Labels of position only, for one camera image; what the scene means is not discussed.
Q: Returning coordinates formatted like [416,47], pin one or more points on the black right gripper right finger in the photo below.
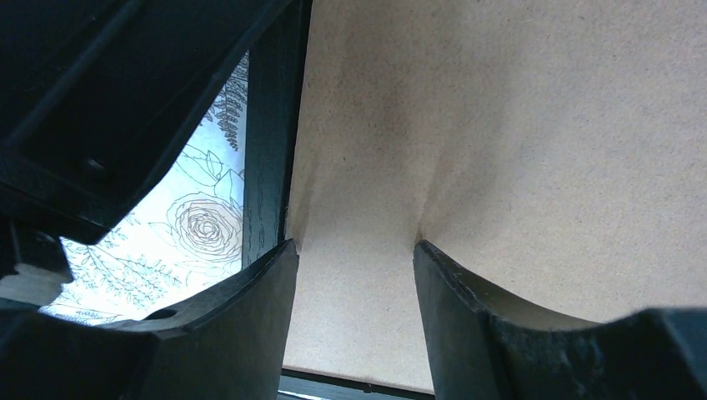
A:
[484,342]

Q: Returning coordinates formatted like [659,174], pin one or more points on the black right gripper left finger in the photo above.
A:
[226,342]

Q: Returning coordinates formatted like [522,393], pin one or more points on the black picture frame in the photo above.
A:
[275,81]

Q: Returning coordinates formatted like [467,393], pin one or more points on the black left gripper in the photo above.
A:
[98,98]

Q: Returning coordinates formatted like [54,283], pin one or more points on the brown backing board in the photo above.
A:
[555,148]

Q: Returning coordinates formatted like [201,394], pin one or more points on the floral table cloth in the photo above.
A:
[183,237]

